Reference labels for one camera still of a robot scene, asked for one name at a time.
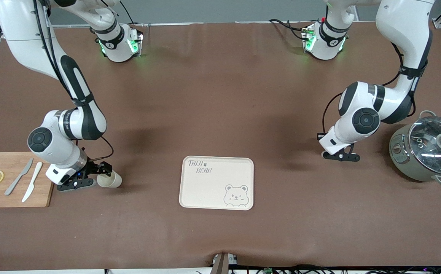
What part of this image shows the white plastic cup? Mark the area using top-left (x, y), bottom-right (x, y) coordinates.
top-left (97, 171), bottom-right (123, 188)

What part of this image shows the beige bear print tray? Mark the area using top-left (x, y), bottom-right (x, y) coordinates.
top-left (178, 156), bottom-right (255, 211)

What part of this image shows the white plastic knife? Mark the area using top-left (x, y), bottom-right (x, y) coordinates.
top-left (21, 162), bottom-right (43, 203)

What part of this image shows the grey plastic knife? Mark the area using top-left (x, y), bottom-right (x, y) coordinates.
top-left (4, 158), bottom-right (34, 196)

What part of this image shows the wooden cutting board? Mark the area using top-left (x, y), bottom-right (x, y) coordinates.
top-left (0, 151), bottom-right (61, 208)

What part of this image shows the sage green electric pot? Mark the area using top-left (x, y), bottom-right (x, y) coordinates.
top-left (389, 110), bottom-right (441, 186)

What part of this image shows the glass pot lid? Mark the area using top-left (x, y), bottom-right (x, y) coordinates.
top-left (408, 116), bottom-right (441, 175)

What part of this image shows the brown table mat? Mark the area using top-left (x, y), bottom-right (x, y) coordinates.
top-left (0, 21), bottom-right (441, 271)

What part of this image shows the black left arm base cable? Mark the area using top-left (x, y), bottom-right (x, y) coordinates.
top-left (269, 18), bottom-right (309, 41)

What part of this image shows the black arm base cable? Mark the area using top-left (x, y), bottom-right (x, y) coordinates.
top-left (119, 0), bottom-right (135, 25)
top-left (269, 18), bottom-right (309, 41)

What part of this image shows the black right arm base cable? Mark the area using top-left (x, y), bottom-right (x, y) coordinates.
top-left (119, 0), bottom-right (135, 25)

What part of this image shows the metal post at table edge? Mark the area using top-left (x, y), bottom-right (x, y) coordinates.
top-left (212, 252), bottom-right (239, 274)

